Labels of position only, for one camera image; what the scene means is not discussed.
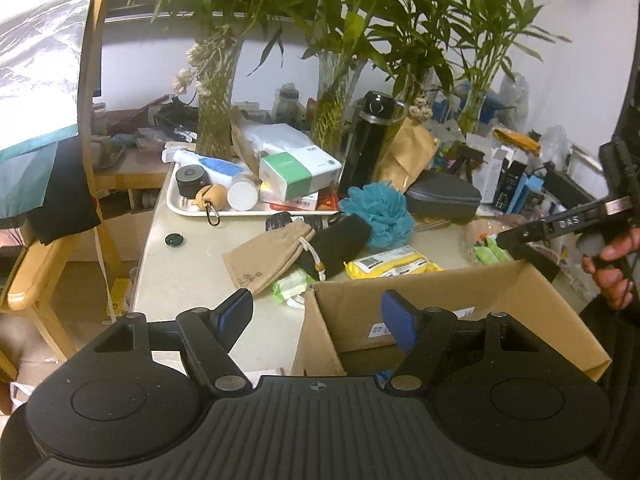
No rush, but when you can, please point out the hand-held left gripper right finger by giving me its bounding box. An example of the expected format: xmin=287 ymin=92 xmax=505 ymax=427
xmin=381 ymin=289 xmax=551 ymax=393

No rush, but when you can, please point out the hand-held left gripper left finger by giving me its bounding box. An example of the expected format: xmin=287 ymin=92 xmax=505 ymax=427
xmin=75 ymin=288 xmax=256 ymax=395

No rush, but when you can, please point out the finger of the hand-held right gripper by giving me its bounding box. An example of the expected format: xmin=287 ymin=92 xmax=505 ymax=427
xmin=496 ymin=196 xmax=640 ymax=283

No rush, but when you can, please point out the green tissue packet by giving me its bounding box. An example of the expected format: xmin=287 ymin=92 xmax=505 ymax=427
xmin=271 ymin=267 xmax=319 ymax=308

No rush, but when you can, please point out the cardboard box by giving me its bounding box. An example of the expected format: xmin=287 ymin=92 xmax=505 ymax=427
xmin=291 ymin=259 xmax=613 ymax=386

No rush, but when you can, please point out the blue bath loofah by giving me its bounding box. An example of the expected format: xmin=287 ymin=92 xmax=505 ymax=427
xmin=339 ymin=182 xmax=416 ymax=251

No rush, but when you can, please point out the person's right hand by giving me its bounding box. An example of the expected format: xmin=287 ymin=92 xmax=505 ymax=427
xmin=581 ymin=227 xmax=640 ymax=312

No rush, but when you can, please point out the bag of green packets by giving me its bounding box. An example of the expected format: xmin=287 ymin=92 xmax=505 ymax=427
xmin=462 ymin=220 xmax=516 ymax=267

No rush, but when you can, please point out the yellow packet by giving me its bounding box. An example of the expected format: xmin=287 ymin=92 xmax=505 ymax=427
xmin=344 ymin=246 xmax=443 ymax=281

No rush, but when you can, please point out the black carton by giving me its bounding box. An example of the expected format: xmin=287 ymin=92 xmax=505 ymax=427
xmin=500 ymin=160 xmax=526 ymax=211

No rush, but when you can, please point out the white carton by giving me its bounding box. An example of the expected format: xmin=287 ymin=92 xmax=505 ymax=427
xmin=470 ymin=135 xmax=516 ymax=203

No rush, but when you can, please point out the black mini tripod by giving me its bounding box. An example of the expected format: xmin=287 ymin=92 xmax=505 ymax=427
xmin=450 ymin=147 xmax=487 ymax=185

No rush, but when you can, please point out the grey zip case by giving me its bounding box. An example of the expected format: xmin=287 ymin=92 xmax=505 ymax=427
xmin=404 ymin=169 xmax=483 ymax=223

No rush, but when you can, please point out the white tray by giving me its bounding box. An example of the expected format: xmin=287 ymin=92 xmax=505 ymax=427
xmin=166 ymin=157 xmax=346 ymax=218

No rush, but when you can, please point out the white jar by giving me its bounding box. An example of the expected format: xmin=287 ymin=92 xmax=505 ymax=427
xmin=227 ymin=176 xmax=261 ymax=211

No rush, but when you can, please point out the red and white box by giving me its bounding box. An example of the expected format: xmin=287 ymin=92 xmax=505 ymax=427
xmin=260 ymin=187 xmax=321 ymax=211

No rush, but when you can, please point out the clear plastic bag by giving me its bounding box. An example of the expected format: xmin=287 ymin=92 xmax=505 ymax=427
xmin=500 ymin=72 xmax=531 ymax=126

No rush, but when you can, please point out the black round container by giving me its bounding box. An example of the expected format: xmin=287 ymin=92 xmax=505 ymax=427
xmin=175 ymin=165 xmax=210 ymax=200

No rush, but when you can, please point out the person's dark clothing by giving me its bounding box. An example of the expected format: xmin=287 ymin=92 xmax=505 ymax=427
xmin=579 ymin=295 xmax=640 ymax=461

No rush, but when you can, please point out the white spray bottle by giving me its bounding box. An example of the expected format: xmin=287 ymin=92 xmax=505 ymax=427
xmin=161 ymin=142 xmax=251 ymax=186

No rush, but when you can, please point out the white and green box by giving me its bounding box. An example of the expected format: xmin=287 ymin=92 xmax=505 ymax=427
xmin=259 ymin=141 xmax=343 ymax=202

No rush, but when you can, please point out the bamboo plant in glass vase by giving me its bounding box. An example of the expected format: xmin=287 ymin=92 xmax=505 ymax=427
xmin=295 ymin=0 xmax=451 ymax=153
xmin=127 ymin=0 xmax=313 ymax=158
xmin=445 ymin=0 xmax=573 ymax=133
xmin=370 ymin=0 xmax=481 ymax=126

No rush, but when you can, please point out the brown paper bag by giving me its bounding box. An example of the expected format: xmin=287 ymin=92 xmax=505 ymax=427
xmin=375 ymin=117 xmax=441 ymax=193

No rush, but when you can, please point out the kraft paper envelope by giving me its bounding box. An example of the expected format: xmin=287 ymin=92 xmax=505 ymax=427
xmin=230 ymin=106 xmax=263 ymax=173

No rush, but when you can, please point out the wooden side desk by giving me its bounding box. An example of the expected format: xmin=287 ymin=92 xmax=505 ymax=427
xmin=92 ymin=105 xmax=173 ymax=241

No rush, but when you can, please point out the black thermos bottle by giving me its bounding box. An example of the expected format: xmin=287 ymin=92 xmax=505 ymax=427
xmin=337 ymin=91 xmax=408 ymax=198

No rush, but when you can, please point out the white plastic bag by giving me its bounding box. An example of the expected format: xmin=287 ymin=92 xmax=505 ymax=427
xmin=240 ymin=122 xmax=321 ymax=171

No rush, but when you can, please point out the dried white flower bunch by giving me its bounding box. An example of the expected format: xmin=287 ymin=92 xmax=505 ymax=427
xmin=407 ymin=95 xmax=435 ymax=123
xmin=172 ymin=42 xmax=221 ymax=96

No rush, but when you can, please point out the wooden chair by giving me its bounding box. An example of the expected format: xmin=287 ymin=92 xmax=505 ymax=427
xmin=0 ymin=0 xmax=133 ymax=386

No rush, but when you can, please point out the black cloth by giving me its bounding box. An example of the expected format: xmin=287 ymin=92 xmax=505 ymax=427
xmin=27 ymin=135 xmax=103 ymax=246

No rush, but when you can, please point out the dark cloth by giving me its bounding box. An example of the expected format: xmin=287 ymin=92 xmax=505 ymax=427
xmin=105 ymin=95 xmax=201 ymax=147

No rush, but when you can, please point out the dark glass jar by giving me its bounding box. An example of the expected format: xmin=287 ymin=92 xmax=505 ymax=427
xmin=277 ymin=82 xmax=306 ymax=126

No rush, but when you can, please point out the tan drawstring pouch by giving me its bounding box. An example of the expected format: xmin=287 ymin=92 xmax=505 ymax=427
xmin=222 ymin=222 xmax=318 ymax=297

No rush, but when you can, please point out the black drawstring pouch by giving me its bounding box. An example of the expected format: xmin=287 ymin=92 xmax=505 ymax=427
xmin=298 ymin=214 xmax=373 ymax=281

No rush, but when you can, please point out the wooden pear keychain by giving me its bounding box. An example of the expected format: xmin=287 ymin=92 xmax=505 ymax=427
xmin=195 ymin=184 xmax=228 ymax=226

